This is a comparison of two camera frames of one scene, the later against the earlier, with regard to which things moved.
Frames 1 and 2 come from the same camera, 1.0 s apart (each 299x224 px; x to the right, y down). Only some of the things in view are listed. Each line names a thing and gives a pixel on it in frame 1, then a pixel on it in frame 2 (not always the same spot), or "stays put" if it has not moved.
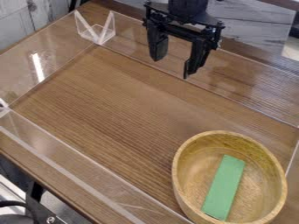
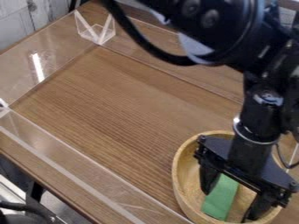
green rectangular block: (224, 187) stays put
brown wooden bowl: (262, 188) stays put
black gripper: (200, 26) → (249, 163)
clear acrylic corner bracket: (96, 32) stays put
